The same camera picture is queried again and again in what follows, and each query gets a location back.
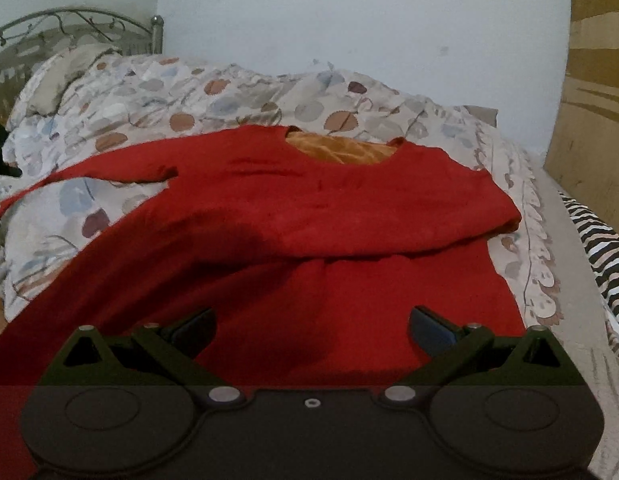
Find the metal bed headboard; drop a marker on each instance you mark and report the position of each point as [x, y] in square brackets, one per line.
[49, 30]

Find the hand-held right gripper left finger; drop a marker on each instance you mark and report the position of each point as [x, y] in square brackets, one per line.
[197, 330]

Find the orange cloth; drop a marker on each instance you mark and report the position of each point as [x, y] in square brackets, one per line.
[339, 147]

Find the grey bed sheet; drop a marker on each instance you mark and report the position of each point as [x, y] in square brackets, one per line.
[579, 360]

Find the beige pillow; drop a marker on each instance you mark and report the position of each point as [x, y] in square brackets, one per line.
[64, 72]

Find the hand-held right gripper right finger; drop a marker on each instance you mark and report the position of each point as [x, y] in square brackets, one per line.
[429, 331]

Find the zebra striped cloth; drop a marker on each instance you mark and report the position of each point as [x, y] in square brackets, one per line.
[602, 260]

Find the leaf print blanket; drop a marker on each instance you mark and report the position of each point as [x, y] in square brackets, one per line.
[154, 95]

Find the red garment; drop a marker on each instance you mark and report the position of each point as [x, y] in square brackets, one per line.
[309, 240]

